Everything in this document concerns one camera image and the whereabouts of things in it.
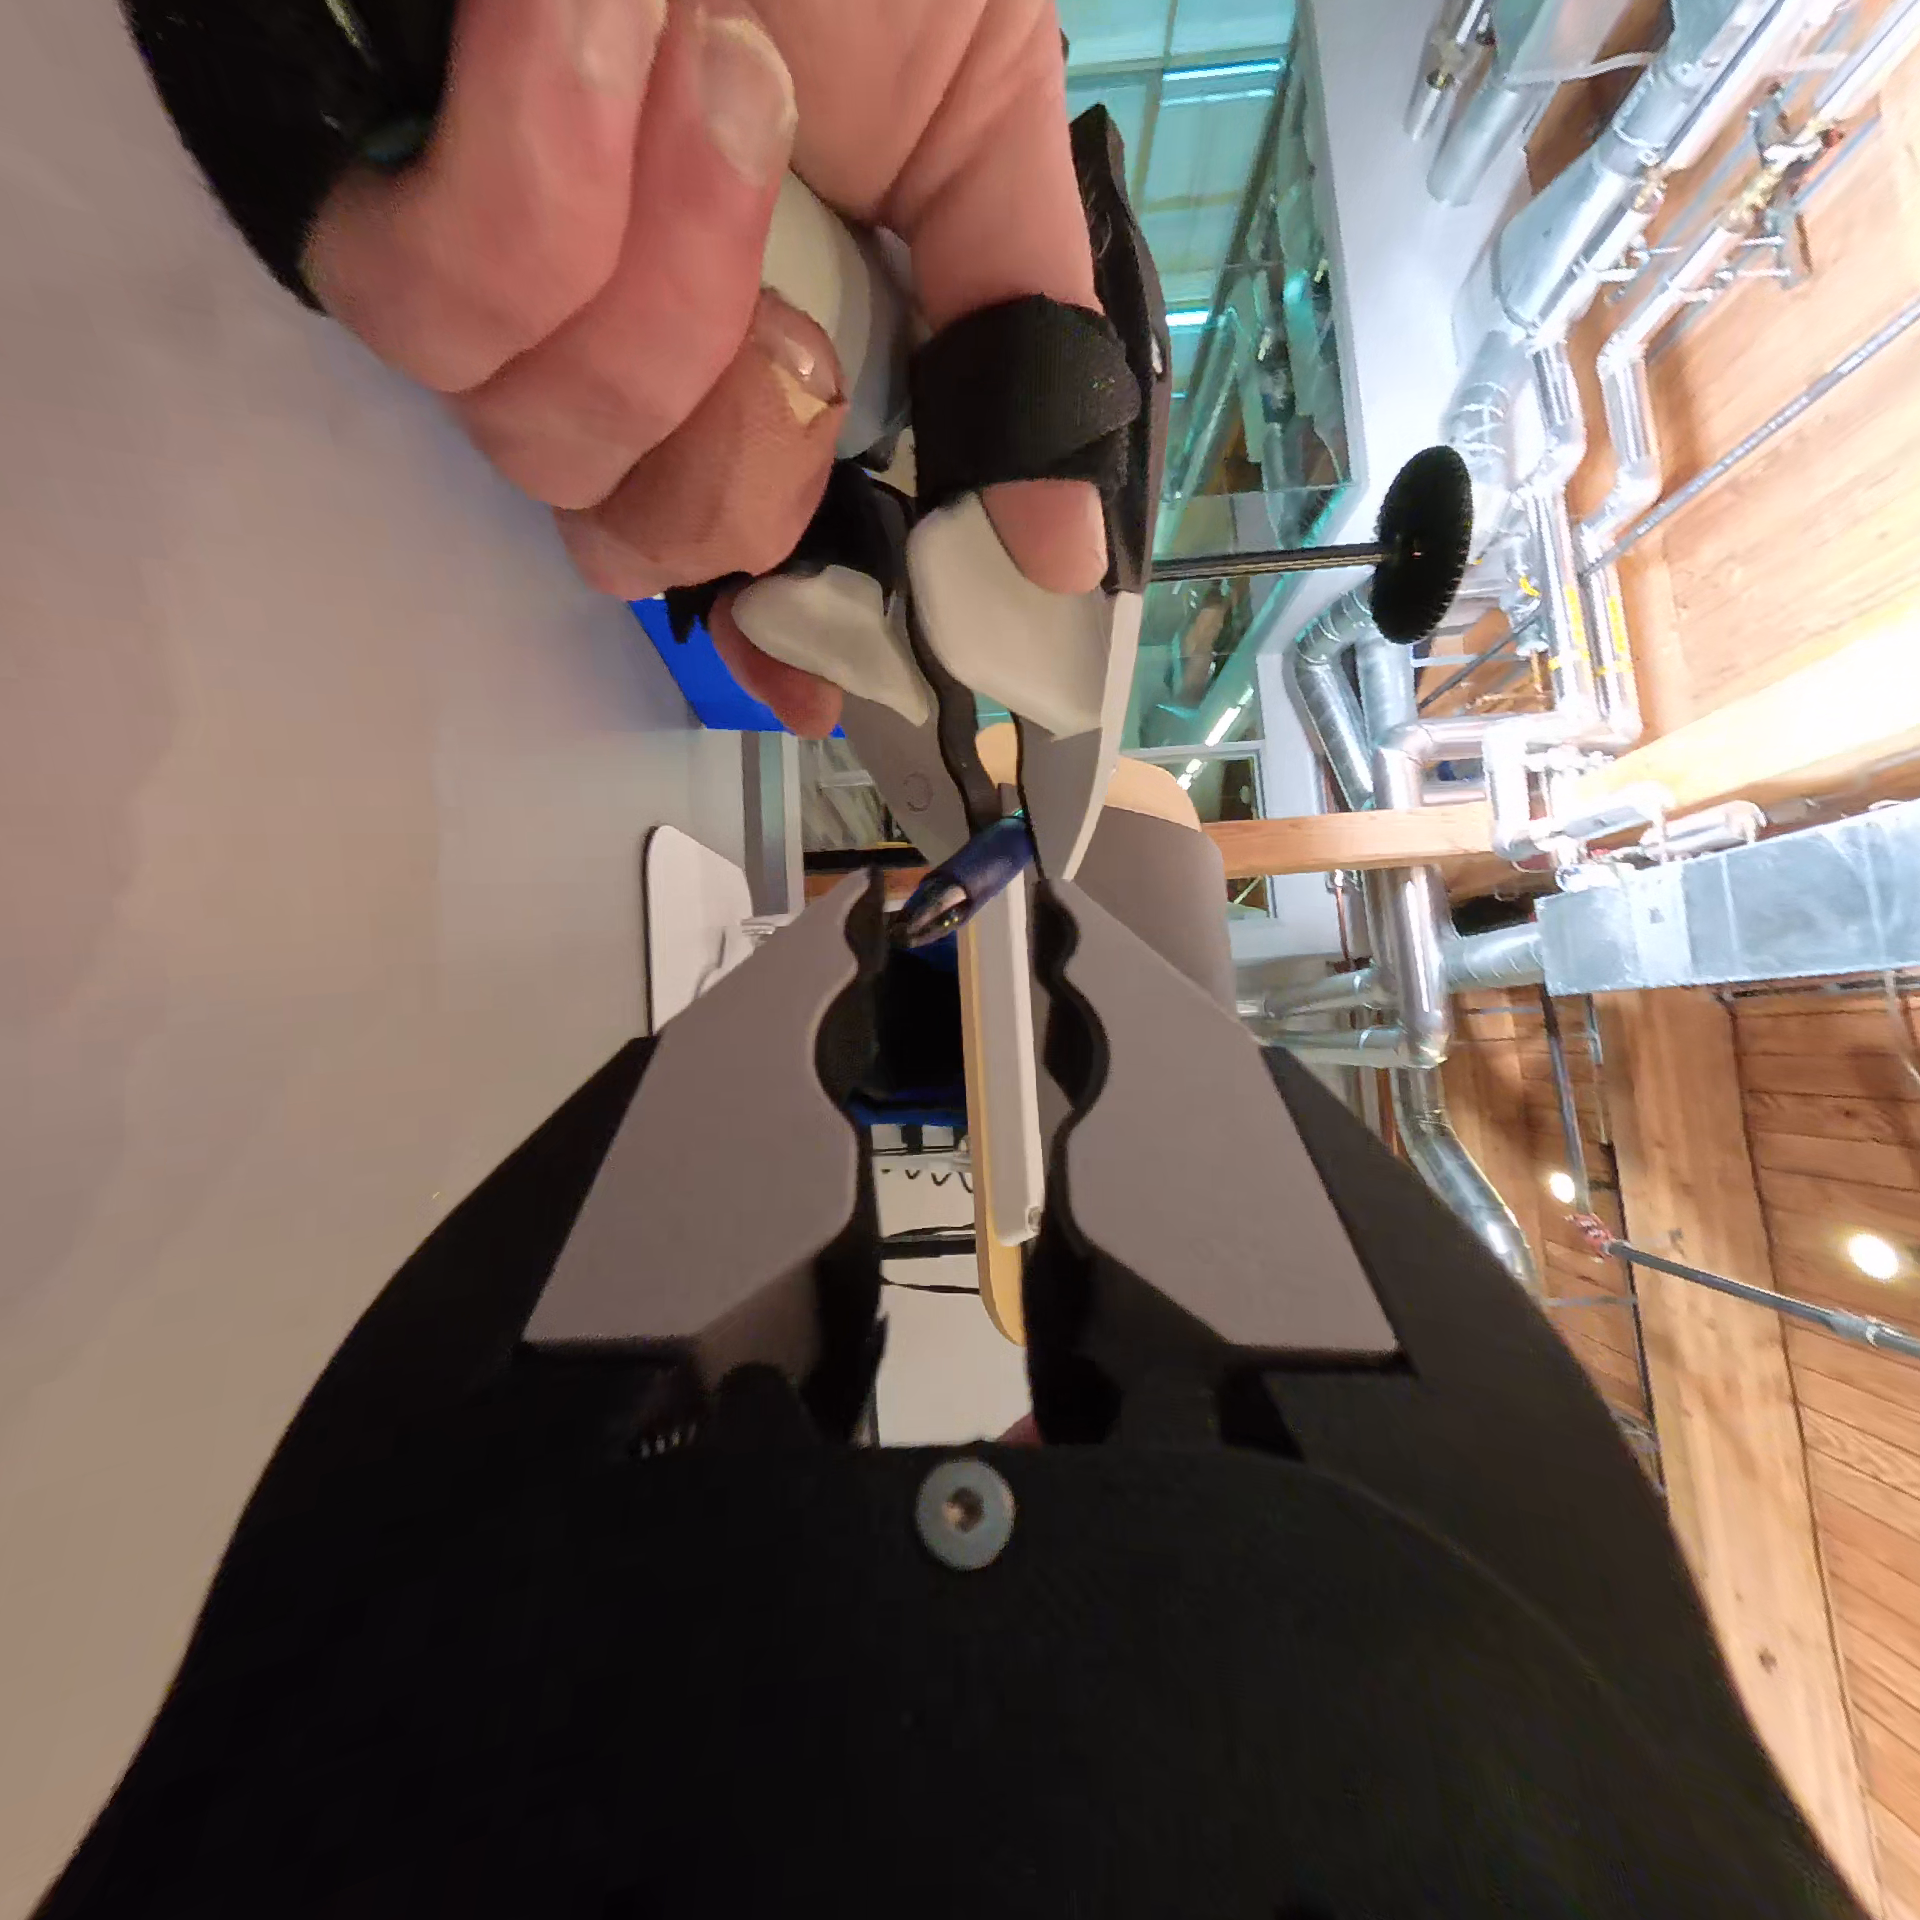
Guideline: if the person's left forearm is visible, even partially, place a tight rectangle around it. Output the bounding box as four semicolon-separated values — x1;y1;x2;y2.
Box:
121;0;457;310

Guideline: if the black board with wooden rim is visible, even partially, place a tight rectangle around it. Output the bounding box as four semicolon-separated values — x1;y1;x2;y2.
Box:
968;752;1236;1353

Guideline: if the silver ceiling pipe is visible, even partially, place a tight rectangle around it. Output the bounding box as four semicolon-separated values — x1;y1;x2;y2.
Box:
1283;572;1569;1293

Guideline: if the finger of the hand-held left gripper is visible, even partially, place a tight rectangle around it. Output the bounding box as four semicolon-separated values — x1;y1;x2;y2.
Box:
728;559;991;877
908;482;1151;892

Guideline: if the person's left hand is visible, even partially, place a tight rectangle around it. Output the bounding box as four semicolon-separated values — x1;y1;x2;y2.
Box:
302;0;1117;744

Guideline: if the wooden ceiling beam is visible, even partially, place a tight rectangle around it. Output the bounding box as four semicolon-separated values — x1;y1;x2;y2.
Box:
1209;799;1547;884

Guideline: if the blue ballpoint pen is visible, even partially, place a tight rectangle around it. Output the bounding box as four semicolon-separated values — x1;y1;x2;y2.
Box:
899;813;1046;950

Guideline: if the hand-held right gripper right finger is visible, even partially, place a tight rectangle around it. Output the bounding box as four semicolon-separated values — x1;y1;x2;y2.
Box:
1030;818;1407;1372

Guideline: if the large blue bin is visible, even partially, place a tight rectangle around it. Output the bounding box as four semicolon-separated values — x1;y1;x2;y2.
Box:
625;595;968;1147

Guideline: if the large silver ceiling duct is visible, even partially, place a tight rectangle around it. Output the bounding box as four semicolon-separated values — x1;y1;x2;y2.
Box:
1531;806;1920;998

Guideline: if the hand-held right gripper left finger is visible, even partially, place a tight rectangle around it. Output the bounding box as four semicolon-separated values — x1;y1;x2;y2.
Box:
523;871;901;1370

